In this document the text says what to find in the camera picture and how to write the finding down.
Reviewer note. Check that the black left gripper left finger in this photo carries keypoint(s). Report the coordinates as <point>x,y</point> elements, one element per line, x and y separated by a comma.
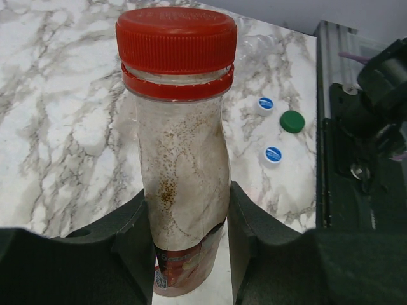
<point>109,261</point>

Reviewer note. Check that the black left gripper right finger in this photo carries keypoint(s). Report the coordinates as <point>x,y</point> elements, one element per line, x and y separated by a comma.
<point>274,264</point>

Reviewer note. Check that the clear bottle red label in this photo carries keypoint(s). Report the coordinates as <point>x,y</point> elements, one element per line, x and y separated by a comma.
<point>185,171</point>

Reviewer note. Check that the clear plastic bottle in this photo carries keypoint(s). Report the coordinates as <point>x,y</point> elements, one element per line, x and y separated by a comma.
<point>257,48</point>

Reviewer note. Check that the red bottle cap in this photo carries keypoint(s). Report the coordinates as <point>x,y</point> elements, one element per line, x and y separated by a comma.
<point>176,40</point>

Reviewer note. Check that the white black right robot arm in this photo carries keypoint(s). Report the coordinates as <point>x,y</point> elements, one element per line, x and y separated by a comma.
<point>380,113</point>

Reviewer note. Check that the green bottle cap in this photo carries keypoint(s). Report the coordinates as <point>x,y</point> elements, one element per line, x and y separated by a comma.
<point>292,121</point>

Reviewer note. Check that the blue white cap left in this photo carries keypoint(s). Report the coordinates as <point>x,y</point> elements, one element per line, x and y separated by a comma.
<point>272,155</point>

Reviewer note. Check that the blue white cap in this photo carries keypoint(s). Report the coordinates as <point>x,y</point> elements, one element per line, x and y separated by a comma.
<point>264,106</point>
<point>272,155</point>

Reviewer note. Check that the blue white cap right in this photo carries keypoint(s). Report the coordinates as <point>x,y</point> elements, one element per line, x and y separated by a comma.
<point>264,106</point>

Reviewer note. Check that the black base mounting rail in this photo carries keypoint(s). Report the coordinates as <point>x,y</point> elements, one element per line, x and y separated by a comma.
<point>362,188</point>

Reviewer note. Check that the aluminium extrusion rail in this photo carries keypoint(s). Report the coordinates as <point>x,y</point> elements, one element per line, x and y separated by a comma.
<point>332,70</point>

